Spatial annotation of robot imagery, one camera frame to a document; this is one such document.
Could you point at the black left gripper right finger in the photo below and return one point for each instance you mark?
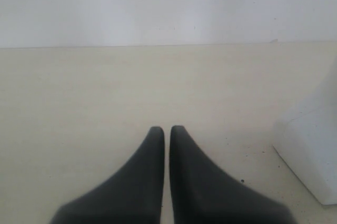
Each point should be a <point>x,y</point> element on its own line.
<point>203,193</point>

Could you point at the white mannequin head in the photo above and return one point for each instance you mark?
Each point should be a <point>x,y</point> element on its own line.
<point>305,138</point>

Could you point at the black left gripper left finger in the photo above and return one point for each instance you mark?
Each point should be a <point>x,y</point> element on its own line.
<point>132,195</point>

